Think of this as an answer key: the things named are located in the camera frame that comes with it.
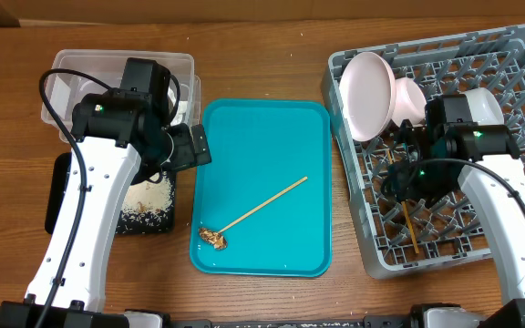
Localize wooden chopstick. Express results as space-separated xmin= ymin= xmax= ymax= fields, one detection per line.
xmin=386 ymin=146 xmax=420 ymax=255
xmin=217 ymin=176 xmax=308 ymax=233

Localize pink bowl with rice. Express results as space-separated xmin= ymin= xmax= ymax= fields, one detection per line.
xmin=392 ymin=77 xmax=427 ymax=127

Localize grey-white bowl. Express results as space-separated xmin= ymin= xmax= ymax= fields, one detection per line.
xmin=462 ymin=87 xmax=504 ymax=126

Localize brown food scraps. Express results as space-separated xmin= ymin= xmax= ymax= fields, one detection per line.
xmin=198 ymin=227 xmax=228 ymax=251

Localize pink plate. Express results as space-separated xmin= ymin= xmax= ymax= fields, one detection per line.
xmin=339 ymin=52 xmax=396 ymax=141

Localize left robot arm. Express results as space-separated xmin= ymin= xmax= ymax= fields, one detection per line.
xmin=0 ymin=57 xmax=211 ymax=328

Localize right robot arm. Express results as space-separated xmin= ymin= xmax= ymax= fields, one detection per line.
xmin=381 ymin=88 xmax=525 ymax=327

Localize grey dishwasher rack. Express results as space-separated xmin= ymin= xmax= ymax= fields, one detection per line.
xmin=322 ymin=25 xmax=525 ymax=279

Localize spilled rice pile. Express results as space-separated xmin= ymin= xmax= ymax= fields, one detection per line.
xmin=116 ymin=173 xmax=176 ymax=234

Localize black tray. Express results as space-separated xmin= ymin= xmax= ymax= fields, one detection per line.
xmin=45 ymin=153 xmax=176 ymax=234

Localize teal serving tray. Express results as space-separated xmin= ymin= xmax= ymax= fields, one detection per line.
xmin=190 ymin=98 xmax=332 ymax=277

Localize clear plastic bin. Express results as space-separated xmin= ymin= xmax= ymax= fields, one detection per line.
xmin=40 ymin=49 xmax=202 ymax=148

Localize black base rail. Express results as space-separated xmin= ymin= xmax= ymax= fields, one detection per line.
xmin=169 ymin=315 xmax=412 ymax=328

